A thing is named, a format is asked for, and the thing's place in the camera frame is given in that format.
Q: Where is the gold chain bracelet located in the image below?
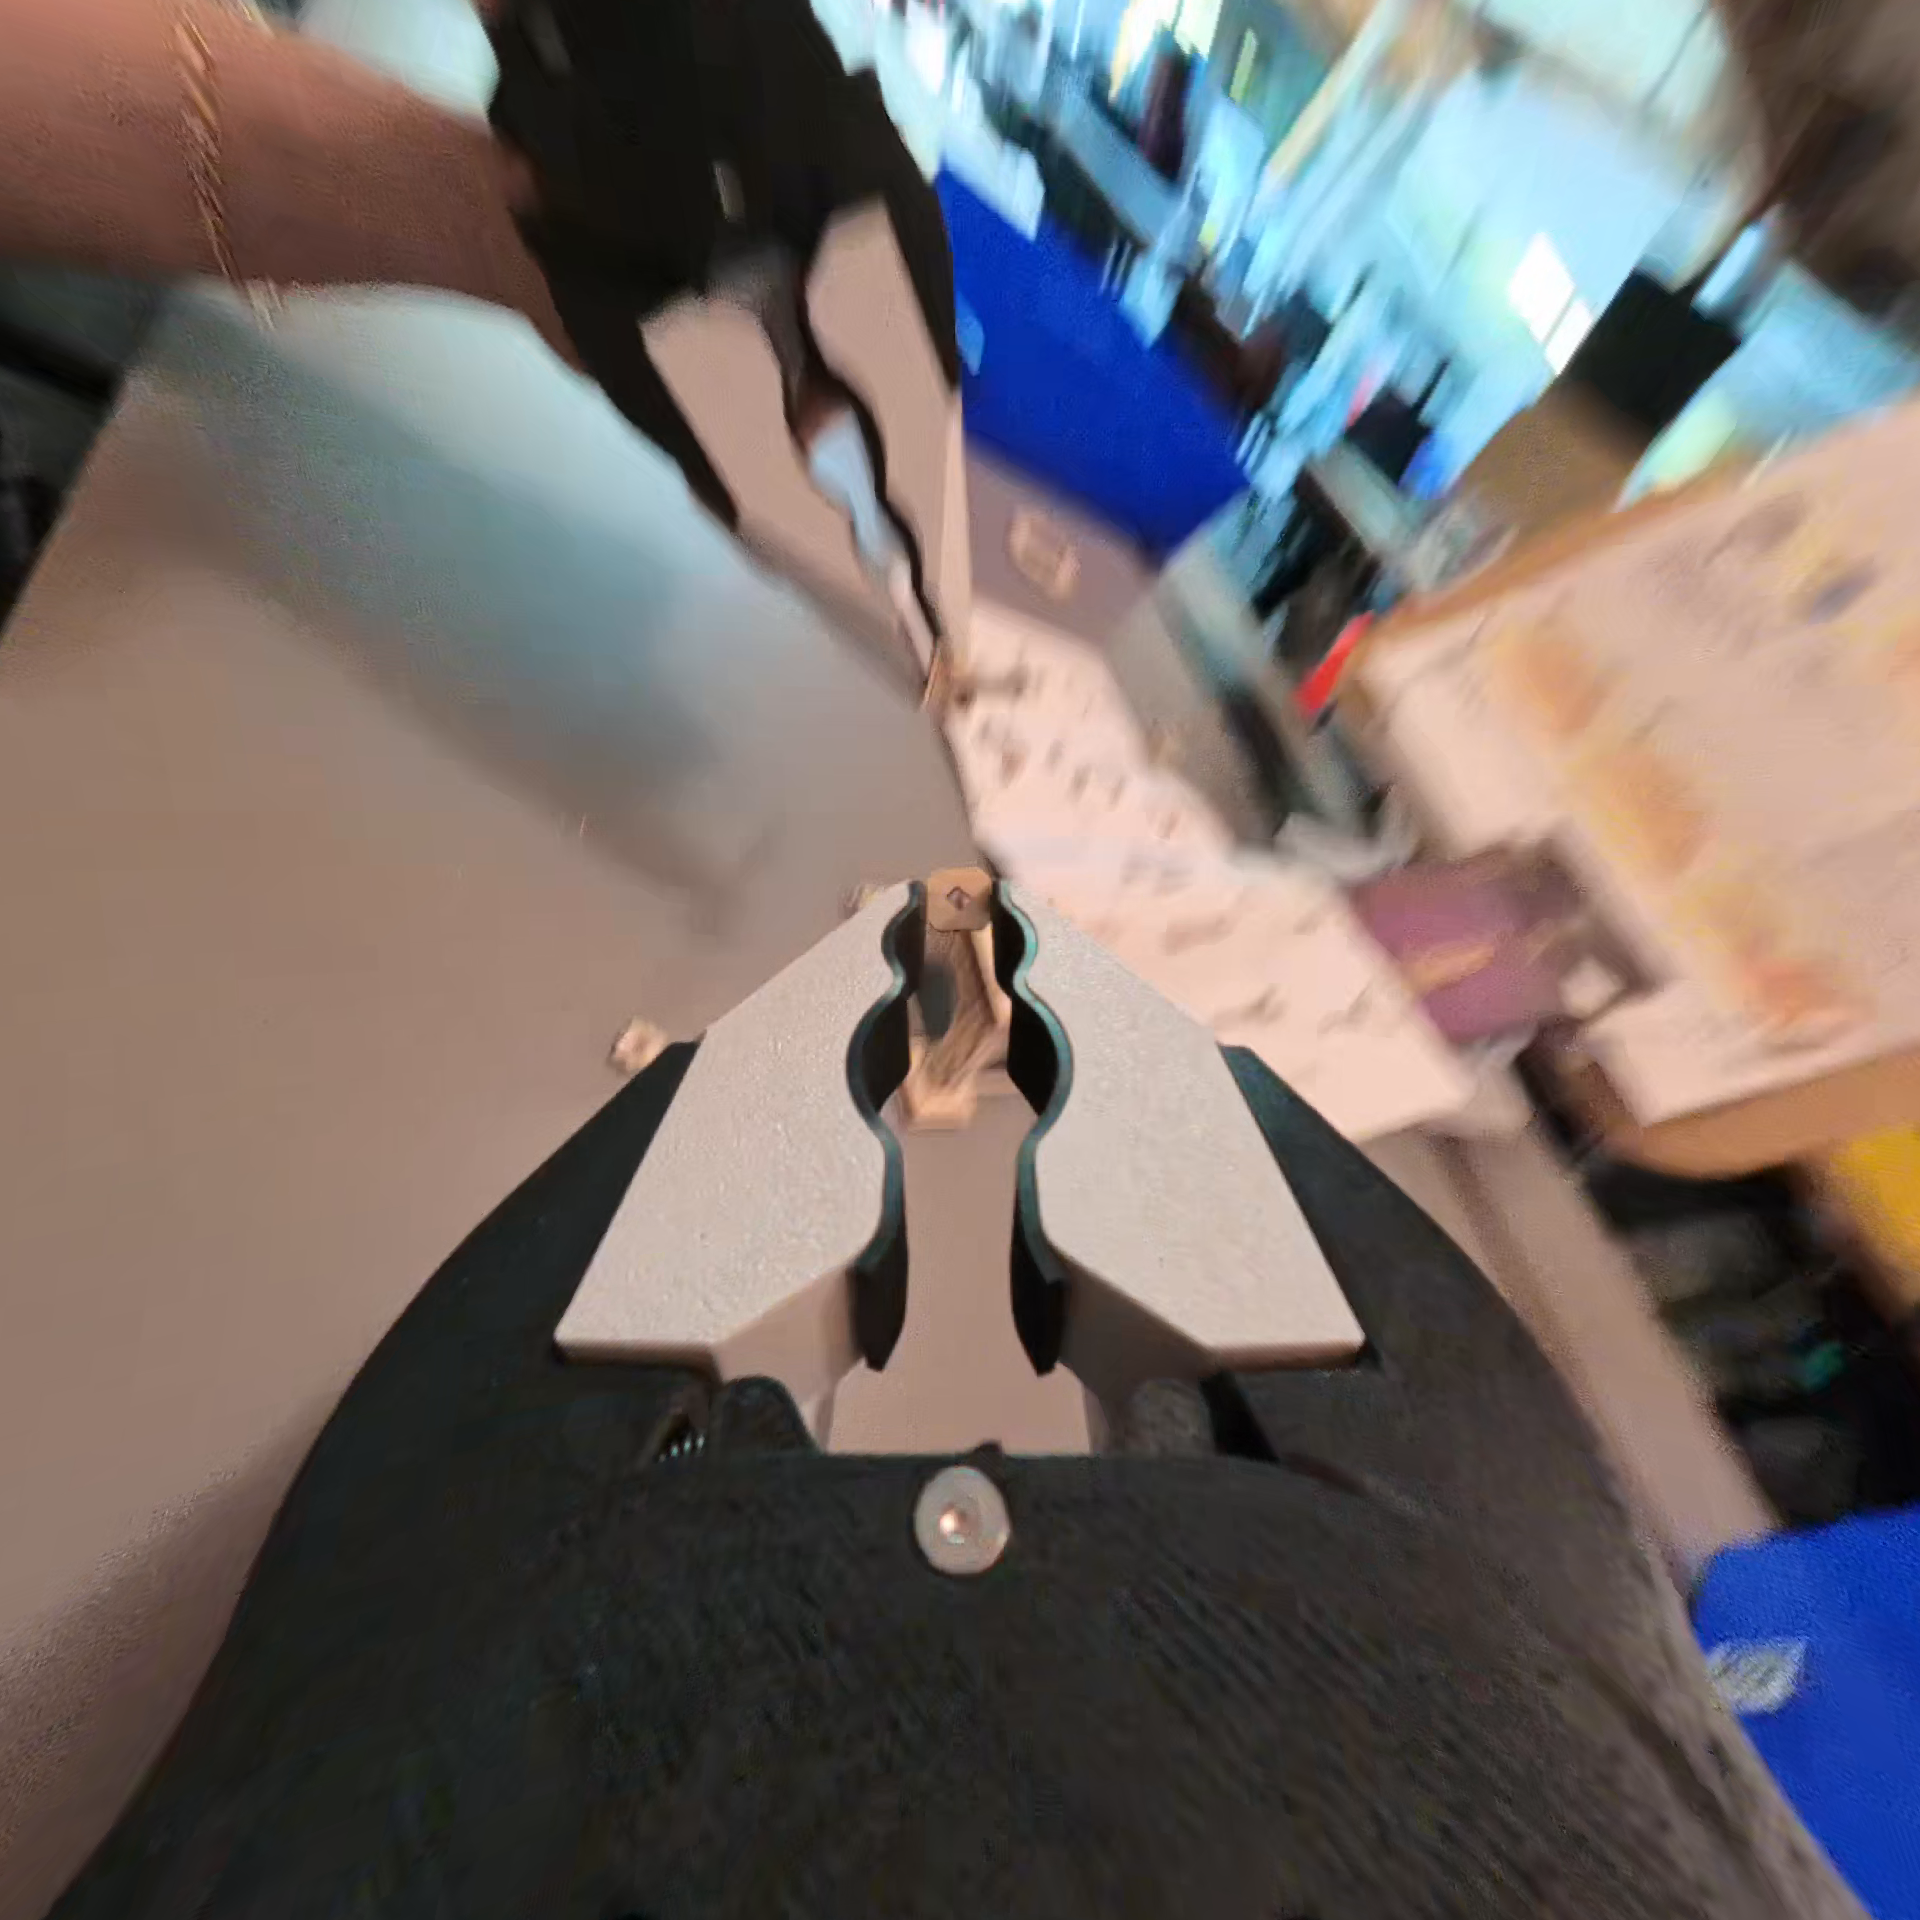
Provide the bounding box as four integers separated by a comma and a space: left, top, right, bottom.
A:
167, 0, 279, 324

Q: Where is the purple model kit card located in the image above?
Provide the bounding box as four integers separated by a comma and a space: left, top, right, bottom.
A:
1358, 843, 1644, 1053

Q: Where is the blue plastic bin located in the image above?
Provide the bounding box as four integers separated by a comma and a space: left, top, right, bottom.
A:
934, 167, 1256, 560

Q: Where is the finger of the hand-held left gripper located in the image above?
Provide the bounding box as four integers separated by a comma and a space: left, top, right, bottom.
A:
644, 287, 951, 707
803, 199, 978, 639

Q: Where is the folded assembly instruction sheet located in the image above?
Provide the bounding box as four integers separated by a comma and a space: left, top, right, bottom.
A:
947, 598, 1480, 1143

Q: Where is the blue bin with white label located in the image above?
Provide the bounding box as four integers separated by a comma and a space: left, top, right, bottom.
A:
1694, 1503, 1920, 1920

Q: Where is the black monitor screen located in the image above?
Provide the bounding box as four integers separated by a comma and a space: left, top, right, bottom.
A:
1562, 269, 1741, 412

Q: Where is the rounded plywood board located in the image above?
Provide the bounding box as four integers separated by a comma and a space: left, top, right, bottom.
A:
1462, 381, 1637, 520

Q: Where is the yellow bin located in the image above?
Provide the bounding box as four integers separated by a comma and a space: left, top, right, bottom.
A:
1809, 1123, 1920, 1285

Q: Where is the plywood clipboard stand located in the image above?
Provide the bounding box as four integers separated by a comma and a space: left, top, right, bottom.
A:
1349, 397, 1920, 1177

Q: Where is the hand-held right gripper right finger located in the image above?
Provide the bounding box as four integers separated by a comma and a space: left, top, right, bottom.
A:
997, 880, 1370, 1454

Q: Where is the grey desk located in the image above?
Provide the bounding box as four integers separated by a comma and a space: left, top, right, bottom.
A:
0, 285, 1855, 1920

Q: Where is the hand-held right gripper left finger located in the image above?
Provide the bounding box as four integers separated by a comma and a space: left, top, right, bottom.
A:
557, 882, 920, 1454

